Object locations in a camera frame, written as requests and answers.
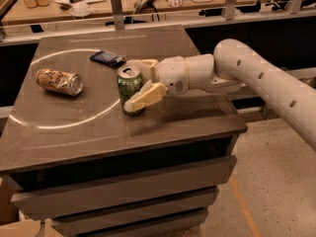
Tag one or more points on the metal upright post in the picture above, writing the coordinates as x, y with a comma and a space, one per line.
117, 14

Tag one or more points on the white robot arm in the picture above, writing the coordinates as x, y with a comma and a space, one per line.
232, 65

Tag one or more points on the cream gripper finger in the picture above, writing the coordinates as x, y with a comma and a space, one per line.
146, 66
150, 94

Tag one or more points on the grey drawer cabinet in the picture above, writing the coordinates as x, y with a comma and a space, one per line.
81, 162

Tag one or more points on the green soda can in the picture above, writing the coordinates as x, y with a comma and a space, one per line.
130, 81

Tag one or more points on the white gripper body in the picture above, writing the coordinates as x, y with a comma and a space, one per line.
172, 72

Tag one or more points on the orange soda can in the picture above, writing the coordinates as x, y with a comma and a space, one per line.
67, 83

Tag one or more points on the dark blue snack packet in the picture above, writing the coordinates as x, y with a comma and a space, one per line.
107, 58

